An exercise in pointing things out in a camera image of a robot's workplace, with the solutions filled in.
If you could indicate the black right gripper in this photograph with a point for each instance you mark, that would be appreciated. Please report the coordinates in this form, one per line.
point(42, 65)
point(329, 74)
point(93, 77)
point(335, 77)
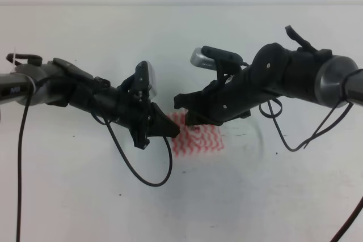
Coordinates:
point(241, 94)

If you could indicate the pink white wavy towel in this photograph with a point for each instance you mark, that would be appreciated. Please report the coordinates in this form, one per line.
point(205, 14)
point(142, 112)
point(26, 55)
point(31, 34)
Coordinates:
point(195, 139)

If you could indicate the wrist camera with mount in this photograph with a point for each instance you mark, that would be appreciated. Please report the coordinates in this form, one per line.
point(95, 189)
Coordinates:
point(142, 84)
point(223, 62)

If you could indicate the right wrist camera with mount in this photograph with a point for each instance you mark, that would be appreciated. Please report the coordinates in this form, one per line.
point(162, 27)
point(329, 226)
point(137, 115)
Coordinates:
point(223, 62)

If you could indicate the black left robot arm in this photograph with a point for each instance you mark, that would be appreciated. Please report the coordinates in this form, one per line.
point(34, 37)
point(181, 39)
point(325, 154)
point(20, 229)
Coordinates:
point(61, 83)

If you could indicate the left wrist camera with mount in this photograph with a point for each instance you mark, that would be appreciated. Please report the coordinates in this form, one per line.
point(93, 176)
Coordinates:
point(142, 84)

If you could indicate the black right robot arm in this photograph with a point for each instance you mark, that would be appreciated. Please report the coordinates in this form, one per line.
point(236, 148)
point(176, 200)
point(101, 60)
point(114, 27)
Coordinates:
point(309, 74)

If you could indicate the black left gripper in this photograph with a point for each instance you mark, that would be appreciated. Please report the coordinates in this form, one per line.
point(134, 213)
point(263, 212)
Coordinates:
point(119, 105)

